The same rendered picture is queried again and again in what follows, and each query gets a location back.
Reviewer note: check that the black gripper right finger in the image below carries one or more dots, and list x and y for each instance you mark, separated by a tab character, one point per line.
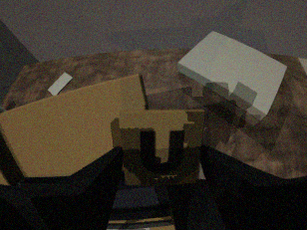
248	198

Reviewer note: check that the grey cylindrical container with tan lid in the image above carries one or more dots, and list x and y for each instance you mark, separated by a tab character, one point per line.
2	110

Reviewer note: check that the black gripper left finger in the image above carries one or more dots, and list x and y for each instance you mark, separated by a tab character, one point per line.
83	201

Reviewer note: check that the tan a-frame board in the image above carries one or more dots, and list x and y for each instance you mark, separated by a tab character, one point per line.
49	139

